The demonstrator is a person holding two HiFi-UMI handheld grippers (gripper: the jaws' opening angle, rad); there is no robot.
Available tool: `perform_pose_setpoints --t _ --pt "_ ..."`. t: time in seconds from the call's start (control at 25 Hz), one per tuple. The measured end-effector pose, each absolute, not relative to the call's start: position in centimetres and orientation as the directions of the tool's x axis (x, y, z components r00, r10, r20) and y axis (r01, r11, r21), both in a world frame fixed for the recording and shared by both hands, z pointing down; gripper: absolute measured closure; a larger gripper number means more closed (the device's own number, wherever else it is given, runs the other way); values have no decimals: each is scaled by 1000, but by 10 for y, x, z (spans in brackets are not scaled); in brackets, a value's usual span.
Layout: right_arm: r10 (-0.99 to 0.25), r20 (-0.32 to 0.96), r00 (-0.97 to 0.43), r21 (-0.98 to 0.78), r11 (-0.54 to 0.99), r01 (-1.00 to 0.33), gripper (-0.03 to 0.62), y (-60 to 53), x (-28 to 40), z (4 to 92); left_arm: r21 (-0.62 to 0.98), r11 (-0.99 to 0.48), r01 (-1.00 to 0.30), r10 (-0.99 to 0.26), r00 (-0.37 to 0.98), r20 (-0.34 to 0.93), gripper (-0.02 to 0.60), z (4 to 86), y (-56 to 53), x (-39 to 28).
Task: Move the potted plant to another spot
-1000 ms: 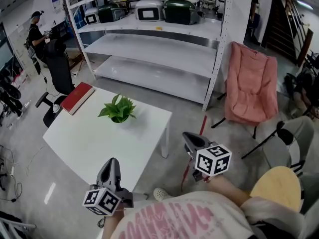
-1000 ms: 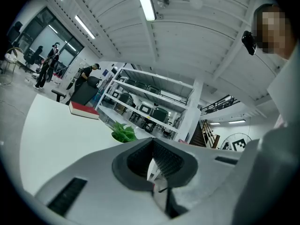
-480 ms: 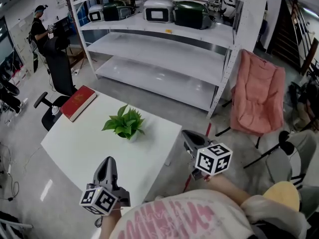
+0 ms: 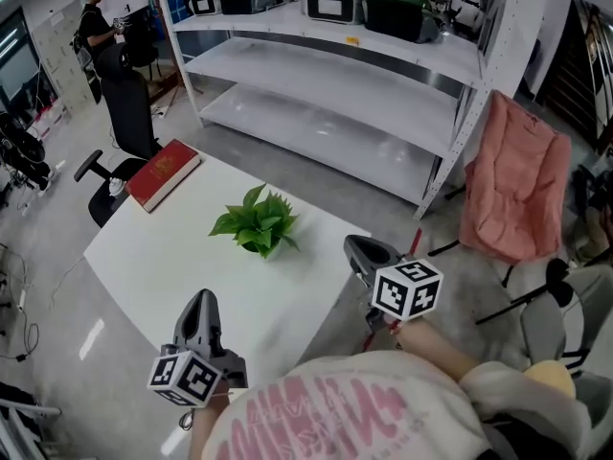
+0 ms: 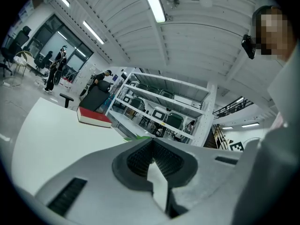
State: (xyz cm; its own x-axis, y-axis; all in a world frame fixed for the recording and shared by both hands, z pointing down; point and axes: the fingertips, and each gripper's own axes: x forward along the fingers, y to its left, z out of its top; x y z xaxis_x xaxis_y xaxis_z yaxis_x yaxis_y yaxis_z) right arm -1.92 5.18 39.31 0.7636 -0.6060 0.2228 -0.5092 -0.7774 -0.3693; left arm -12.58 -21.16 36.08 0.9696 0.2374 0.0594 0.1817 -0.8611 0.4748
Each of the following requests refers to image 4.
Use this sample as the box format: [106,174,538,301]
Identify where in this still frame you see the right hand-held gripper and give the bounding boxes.
[344,235,444,334]

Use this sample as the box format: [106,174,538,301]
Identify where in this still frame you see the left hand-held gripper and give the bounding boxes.
[147,288,249,409]

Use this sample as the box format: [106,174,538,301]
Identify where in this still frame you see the green plant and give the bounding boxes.
[208,183,302,261]

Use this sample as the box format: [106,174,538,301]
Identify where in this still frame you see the person's left forearm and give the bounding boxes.
[189,393,231,460]

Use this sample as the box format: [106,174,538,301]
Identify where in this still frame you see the person's right forearm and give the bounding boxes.
[395,317,480,382]

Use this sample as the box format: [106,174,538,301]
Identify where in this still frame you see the white square table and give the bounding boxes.
[83,149,373,391]

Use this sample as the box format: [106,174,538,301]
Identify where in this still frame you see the person's white pink-printed shirt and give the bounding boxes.
[205,351,593,460]

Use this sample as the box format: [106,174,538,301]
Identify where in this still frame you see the pink padded folding chair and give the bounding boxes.
[428,88,574,289]

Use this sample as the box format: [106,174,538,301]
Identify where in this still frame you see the thick red book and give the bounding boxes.
[124,138,202,214]

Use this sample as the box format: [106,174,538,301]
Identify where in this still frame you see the grey padded chair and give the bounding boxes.
[476,256,613,334]
[519,299,613,402]

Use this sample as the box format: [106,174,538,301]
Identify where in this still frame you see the black round cushion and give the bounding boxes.
[545,258,575,307]

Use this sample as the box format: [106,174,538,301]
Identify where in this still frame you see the white metal shelving rack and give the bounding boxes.
[151,0,576,222]

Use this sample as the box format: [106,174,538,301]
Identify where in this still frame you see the round wooden table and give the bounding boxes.
[523,359,576,401]

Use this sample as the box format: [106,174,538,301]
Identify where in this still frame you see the black high-back office chair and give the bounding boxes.
[73,43,164,229]

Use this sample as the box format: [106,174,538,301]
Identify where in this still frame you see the wooden coat stand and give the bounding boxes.
[148,0,193,109]

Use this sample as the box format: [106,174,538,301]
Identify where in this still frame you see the dark wooden staircase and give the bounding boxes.
[535,0,613,152]

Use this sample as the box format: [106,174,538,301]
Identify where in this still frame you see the dark-framed glass partition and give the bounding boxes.
[0,7,44,114]

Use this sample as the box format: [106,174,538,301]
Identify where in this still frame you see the blue water container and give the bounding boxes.
[146,0,186,24]

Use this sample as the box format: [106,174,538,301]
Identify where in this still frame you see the white frame table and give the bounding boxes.
[0,395,63,460]

